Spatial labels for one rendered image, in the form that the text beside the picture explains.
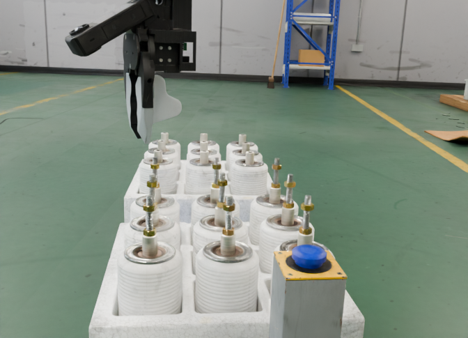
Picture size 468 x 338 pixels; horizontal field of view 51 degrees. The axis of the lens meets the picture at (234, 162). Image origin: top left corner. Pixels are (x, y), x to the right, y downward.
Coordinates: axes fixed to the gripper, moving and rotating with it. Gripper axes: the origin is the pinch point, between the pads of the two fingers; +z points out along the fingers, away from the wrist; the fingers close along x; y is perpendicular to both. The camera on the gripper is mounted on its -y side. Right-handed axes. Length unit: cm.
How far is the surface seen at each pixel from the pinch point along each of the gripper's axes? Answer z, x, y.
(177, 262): 18.8, -3.9, 4.5
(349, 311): 25.4, -16.3, 26.9
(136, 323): 25.4, -6.8, -2.5
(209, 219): 18.1, 8.4, 15.2
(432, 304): 43, 2, 68
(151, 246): 16.7, -1.6, 1.4
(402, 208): 43, 54, 112
